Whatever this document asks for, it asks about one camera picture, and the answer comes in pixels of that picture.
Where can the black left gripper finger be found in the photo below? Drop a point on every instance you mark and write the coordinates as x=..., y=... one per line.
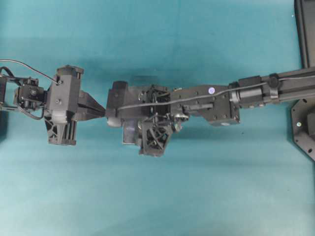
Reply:
x=84, y=114
x=87, y=101

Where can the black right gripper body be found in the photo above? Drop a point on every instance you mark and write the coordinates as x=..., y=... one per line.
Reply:
x=157, y=129

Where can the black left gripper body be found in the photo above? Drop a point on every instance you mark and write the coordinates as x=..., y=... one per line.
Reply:
x=60, y=125

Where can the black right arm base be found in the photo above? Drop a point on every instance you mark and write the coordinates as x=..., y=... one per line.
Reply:
x=303, y=112

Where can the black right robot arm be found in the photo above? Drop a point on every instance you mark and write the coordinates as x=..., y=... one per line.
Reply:
x=218, y=105

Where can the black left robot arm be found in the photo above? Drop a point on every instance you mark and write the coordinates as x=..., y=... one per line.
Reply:
x=24, y=95

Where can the grey metal base block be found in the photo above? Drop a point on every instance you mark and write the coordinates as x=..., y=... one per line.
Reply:
x=130, y=132

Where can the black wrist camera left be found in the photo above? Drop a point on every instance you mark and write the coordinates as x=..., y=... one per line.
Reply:
x=64, y=95

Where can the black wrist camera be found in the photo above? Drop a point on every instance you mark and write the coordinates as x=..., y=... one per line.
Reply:
x=118, y=96
x=64, y=95

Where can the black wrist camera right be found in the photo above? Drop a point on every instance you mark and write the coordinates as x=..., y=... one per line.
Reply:
x=118, y=96

